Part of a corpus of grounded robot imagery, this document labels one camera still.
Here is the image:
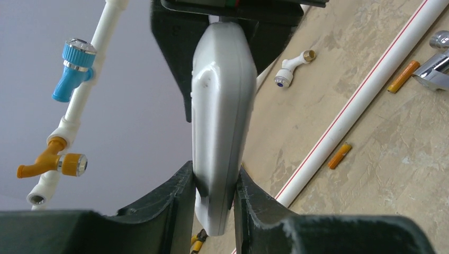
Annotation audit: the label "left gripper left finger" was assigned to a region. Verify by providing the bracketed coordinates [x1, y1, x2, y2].
[1, 161, 195, 253]

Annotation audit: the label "white remote control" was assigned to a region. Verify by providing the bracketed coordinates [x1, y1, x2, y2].
[191, 22, 257, 237]

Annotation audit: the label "white PVC pipe frame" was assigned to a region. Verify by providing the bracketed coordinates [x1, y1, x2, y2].
[27, 1, 448, 217]

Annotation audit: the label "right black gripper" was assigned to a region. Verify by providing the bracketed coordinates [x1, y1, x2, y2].
[150, 0, 328, 123]

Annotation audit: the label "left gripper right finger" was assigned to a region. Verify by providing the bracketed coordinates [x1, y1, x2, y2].
[234, 169, 434, 253]

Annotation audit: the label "orange battery right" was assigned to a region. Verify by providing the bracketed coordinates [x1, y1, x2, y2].
[387, 60, 420, 94]

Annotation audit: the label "orange plastic faucet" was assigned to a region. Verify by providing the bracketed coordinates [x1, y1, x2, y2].
[16, 137, 88, 178]

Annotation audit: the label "white plastic faucet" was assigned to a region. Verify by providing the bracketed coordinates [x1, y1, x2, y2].
[274, 50, 316, 88]

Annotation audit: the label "chrome metal faucet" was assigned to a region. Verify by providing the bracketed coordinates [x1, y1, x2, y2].
[412, 30, 448, 91]

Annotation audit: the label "orange battery near pipe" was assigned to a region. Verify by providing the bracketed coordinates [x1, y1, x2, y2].
[327, 143, 352, 169]

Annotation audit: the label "blue plastic faucet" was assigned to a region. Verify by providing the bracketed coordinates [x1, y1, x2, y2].
[52, 38, 97, 103]

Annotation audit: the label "yellow handled pliers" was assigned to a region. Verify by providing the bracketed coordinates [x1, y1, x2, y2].
[190, 229, 208, 254]

